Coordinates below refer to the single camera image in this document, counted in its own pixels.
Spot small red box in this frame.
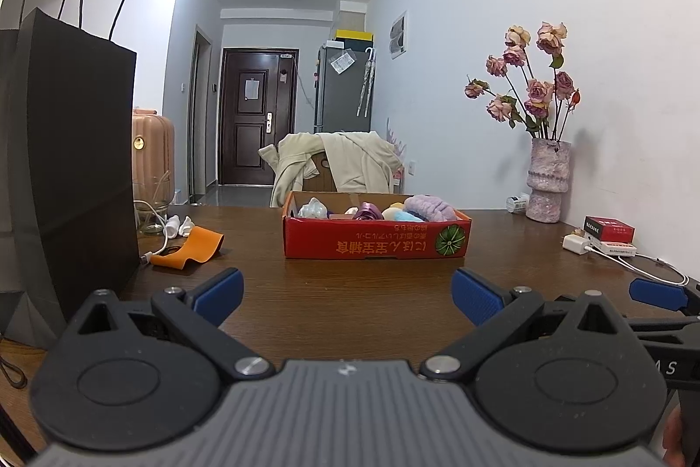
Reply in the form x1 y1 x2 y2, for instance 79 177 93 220
583 215 636 242

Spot person's right hand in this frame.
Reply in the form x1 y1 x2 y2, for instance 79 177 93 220
664 408 686 467

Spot clear glass jar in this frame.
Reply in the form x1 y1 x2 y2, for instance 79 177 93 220
134 177 173 235

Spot iridescent mesh ball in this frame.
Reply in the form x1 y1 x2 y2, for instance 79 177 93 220
298 198 329 220

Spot pink suitcase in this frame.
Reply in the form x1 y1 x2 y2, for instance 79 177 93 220
131 109 176 205

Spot purple fluffy towel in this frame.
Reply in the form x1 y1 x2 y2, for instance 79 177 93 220
403 194 460 221

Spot pink textured vase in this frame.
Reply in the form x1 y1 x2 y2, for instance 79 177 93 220
525 137 572 224

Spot brown cardboard box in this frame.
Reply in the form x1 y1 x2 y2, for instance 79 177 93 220
302 155 337 194

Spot black strap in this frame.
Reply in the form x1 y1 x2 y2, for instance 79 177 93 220
0 355 28 390

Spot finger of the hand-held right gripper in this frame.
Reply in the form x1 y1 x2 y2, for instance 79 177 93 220
629 277 700 316

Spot grey refrigerator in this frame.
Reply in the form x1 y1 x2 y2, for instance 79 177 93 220
313 45 375 135

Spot purple decorative plant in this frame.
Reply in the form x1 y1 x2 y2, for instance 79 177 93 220
385 117 408 158

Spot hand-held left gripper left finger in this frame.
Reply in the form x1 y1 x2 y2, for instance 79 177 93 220
64 267 275 381

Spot grey flat bag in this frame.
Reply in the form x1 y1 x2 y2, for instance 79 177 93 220
0 289 58 348

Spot beige coat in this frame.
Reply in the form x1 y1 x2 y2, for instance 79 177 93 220
258 131 403 208

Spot white folded umbrella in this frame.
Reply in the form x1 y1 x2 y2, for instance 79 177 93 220
357 47 377 118

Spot white charger cable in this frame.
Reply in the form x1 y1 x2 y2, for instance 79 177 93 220
585 244 693 286

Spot flat white box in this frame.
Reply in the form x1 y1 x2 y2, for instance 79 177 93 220
593 240 638 257

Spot framed wall picture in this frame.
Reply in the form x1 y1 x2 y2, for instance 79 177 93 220
389 11 409 60

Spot dark brown door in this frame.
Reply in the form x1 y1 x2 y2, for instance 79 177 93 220
217 47 299 186

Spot small white tubes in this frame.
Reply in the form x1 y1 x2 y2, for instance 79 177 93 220
164 215 196 238

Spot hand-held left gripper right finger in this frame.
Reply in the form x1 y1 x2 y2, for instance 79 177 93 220
451 267 635 383

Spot dried pink rose bouquet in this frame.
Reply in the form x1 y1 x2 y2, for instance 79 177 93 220
465 21 581 140

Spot black paper bag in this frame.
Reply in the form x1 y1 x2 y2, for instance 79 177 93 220
0 0 137 337

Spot red cardboard box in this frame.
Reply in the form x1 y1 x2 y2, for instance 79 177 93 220
281 190 472 260

